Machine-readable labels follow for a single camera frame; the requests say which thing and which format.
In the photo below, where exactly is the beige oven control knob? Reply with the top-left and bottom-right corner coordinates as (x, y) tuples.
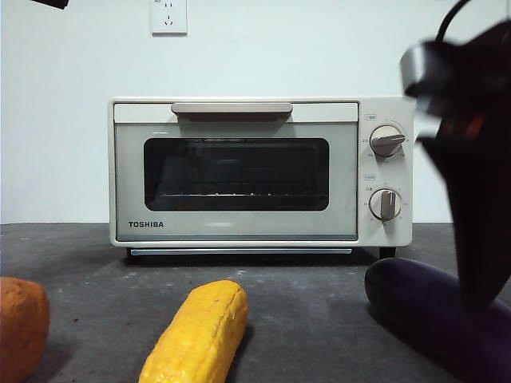
(369, 125), (407, 157)
(368, 188), (402, 222)

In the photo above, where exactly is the beige oven door handle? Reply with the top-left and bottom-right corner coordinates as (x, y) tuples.
(171, 102), (294, 123)

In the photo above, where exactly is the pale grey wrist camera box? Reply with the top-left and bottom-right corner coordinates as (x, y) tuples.
(400, 41), (438, 97)

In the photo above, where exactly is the white wall socket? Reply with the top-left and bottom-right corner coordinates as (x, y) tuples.
(150, 0), (188, 37)

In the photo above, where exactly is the orange sweet potato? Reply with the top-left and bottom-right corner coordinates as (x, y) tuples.
(0, 277), (51, 383)

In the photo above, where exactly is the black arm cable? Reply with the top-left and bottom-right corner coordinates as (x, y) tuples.
(434, 0), (470, 43)

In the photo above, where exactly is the wire oven rack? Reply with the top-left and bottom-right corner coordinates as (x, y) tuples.
(159, 191), (304, 199)

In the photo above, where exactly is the cream Toshiba toaster oven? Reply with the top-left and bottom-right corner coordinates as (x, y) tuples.
(107, 97), (415, 264)

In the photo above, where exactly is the purple eggplant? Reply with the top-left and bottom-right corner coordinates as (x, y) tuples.
(363, 258), (511, 383)

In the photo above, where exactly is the glass oven door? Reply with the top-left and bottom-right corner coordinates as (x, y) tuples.
(113, 102), (359, 242)

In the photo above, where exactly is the yellow corn cob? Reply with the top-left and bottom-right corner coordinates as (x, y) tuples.
(138, 280), (249, 383)

